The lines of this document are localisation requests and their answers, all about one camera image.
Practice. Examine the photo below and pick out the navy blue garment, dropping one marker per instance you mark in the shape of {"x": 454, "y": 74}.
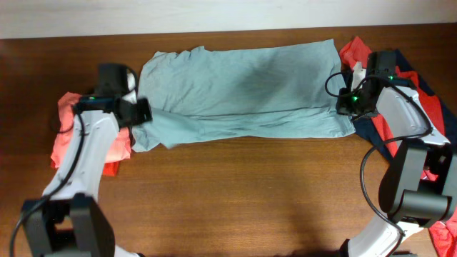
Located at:
{"x": 376, "y": 130}

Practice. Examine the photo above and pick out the red printed shirt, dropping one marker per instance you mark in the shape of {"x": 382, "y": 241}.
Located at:
{"x": 443, "y": 233}

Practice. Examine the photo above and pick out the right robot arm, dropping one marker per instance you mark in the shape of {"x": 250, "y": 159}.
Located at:
{"x": 419, "y": 186}

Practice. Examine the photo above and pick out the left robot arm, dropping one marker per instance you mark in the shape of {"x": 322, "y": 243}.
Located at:
{"x": 67, "y": 220}

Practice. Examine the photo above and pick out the light blue t-shirt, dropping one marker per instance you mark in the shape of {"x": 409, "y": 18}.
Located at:
{"x": 201, "y": 95}

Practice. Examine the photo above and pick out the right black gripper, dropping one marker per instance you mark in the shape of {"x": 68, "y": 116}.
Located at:
{"x": 342, "y": 103}

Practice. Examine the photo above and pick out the folded pink shirt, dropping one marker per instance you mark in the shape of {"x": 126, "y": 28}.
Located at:
{"x": 119, "y": 150}

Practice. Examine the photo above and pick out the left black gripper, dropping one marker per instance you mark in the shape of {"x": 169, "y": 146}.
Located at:
{"x": 145, "y": 113}

